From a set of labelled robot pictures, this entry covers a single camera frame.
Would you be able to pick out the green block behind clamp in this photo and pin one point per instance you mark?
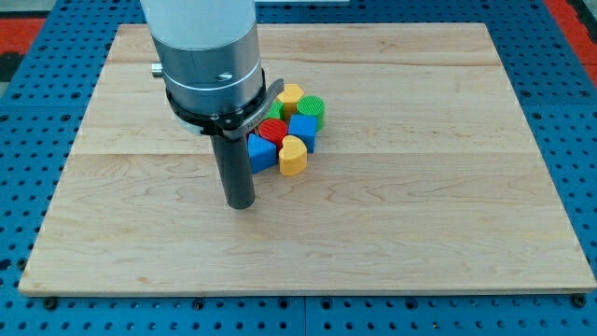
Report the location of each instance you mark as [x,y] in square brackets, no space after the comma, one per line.
[276,111]

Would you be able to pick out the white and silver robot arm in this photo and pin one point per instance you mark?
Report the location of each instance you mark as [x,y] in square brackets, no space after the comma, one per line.
[204,35]

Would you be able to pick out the green cylinder block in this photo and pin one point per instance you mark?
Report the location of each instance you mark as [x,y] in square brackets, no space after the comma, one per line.
[313,106]

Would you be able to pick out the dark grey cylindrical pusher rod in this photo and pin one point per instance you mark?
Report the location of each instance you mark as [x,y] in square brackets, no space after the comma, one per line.
[235,171]

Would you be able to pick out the red cylinder block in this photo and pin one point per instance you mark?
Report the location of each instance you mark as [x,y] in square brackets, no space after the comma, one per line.
[273,130]

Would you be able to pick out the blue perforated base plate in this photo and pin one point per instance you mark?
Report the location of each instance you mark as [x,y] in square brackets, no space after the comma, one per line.
[46,99]

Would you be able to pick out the light wooden board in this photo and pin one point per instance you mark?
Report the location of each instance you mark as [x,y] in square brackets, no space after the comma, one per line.
[425,180]

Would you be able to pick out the blue triangle block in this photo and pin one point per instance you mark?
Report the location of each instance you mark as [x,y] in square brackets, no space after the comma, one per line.
[262,153]

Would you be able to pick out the yellow heart block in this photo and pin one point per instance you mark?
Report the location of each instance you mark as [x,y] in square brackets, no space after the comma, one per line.
[293,156]

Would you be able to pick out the yellow hexagon block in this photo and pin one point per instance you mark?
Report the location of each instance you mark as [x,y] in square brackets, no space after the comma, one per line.
[289,98]

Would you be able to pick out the blue cube block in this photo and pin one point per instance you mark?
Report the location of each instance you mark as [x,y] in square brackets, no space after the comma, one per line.
[305,128]

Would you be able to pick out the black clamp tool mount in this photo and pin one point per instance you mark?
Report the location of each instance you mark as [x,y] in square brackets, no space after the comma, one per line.
[225,102]

